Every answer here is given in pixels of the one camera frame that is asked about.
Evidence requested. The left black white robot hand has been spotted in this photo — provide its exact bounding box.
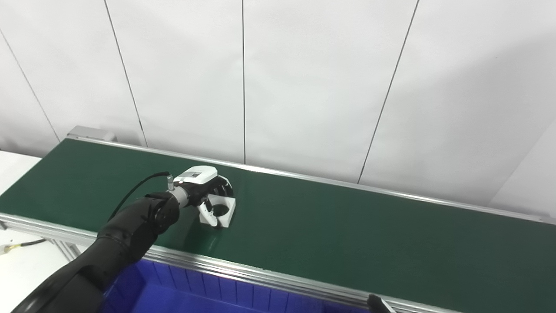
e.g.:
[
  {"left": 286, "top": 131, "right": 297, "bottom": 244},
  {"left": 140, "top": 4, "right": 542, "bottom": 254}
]
[{"left": 172, "top": 166, "right": 235, "bottom": 227}]

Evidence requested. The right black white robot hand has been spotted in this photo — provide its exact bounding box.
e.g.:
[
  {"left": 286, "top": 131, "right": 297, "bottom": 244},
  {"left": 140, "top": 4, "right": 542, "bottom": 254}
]
[{"left": 367, "top": 294, "right": 394, "bottom": 313}]

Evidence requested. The white square part with hole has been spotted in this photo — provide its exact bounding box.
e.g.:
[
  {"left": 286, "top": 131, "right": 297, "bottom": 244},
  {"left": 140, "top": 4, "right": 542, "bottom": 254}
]
[{"left": 198, "top": 174, "right": 237, "bottom": 229}]

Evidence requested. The green conveyor belt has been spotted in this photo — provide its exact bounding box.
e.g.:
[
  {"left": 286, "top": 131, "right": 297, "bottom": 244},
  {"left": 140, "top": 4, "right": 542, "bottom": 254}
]
[
  {"left": 0, "top": 139, "right": 556, "bottom": 313},
  {"left": 0, "top": 137, "right": 556, "bottom": 313}
]

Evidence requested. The grey conveyor end housing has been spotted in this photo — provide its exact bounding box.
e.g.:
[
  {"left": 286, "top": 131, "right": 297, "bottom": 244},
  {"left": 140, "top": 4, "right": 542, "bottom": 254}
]
[{"left": 66, "top": 126, "right": 118, "bottom": 143}]

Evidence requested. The blue bin with white parts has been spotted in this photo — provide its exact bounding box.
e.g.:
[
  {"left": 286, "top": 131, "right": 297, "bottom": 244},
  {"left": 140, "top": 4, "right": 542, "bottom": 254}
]
[{"left": 98, "top": 259, "right": 371, "bottom": 313}]

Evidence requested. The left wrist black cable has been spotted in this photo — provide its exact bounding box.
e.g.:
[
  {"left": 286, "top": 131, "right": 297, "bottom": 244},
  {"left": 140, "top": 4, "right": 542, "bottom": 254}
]
[{"left": 107, "top": 171, "right": 175, "bottom": 221}]

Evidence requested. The black cable with yellow connector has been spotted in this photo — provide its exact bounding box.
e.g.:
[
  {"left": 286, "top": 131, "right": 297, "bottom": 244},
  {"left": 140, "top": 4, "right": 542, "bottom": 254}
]
[{"left": 0, "top": 238, "right": 47, "bottom": 255}]

